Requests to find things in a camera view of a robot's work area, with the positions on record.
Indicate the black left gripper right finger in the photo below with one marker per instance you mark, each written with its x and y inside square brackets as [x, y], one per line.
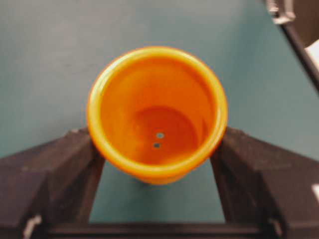
[265, 184]

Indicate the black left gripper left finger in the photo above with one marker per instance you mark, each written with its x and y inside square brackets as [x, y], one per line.
[55, 182]

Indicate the orange plastic cup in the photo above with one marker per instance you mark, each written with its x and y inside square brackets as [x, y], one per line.
[157, 113]

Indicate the black aluminium frame rail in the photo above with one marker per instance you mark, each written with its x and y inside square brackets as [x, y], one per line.
[305, 60]

